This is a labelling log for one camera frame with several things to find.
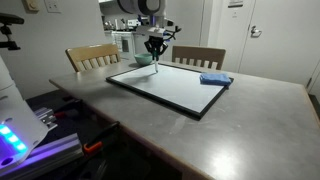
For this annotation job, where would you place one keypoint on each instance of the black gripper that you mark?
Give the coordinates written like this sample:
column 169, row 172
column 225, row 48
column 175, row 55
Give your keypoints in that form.
column 156, row 39

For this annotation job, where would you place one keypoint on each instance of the white marker with green cap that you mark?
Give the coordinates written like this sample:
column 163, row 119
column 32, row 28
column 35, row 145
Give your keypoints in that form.
column 156, row 66

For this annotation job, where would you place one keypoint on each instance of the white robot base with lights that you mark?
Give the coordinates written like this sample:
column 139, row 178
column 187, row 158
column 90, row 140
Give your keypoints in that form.
column 16, row 126

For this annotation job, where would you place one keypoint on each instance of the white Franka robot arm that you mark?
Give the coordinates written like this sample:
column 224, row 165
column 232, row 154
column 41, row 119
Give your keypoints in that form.
column 143, row 6

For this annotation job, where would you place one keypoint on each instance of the mint green bowl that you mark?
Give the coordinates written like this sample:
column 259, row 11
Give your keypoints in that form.
column 143, row 60

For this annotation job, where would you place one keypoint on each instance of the black framed whiteboard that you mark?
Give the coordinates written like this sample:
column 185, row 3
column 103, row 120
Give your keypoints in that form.
column 173, row 86

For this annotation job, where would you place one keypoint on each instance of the white kitchen counter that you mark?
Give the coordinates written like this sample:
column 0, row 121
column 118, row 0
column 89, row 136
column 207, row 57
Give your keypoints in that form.
column 126, row 45

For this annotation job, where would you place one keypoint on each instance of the dark brown wooden chair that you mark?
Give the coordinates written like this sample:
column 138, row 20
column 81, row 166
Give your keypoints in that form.
column 200, row 52

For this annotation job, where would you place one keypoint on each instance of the light wooden slatted chair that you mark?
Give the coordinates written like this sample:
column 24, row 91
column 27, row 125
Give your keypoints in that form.
column 90, row 52

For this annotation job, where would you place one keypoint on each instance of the folded blue cloth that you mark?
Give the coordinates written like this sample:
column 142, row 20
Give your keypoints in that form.
column 215, row 79

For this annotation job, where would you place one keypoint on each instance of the beige round dial thermostat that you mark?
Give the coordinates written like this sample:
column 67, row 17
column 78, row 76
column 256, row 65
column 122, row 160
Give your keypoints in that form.
column 31, row 5

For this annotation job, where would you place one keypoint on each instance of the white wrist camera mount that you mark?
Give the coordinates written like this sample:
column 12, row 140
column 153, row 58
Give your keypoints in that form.
column 155, row 31

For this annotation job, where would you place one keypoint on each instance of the silver metal bracket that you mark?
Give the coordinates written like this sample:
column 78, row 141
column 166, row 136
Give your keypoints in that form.
column 46, row 116

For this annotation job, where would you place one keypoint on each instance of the aluminium extrusion rail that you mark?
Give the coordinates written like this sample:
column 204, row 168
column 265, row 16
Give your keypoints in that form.
column 50, row 153

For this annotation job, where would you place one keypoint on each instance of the black camera on mount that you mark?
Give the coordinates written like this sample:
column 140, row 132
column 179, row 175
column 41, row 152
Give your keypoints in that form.
column 8, row 20

